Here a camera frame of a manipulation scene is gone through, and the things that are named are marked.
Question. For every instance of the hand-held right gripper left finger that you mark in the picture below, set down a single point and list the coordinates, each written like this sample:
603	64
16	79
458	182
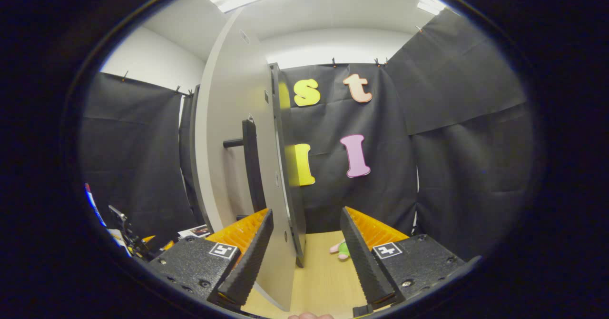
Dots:
247	262

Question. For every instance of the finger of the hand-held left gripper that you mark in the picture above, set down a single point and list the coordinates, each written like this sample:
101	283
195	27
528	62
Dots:
164	245

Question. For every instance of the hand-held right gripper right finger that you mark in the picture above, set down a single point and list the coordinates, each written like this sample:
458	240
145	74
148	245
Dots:
364	262

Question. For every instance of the grey cabinet door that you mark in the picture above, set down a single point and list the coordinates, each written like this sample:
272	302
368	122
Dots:
223	95

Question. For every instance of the pink and green plush toy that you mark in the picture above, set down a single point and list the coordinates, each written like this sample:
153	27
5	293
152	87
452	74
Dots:
342	250

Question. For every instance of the black backdrop cloth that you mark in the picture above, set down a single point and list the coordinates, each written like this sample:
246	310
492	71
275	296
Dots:
452	166

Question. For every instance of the small ceiling light panel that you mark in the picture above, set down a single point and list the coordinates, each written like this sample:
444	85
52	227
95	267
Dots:
430	4

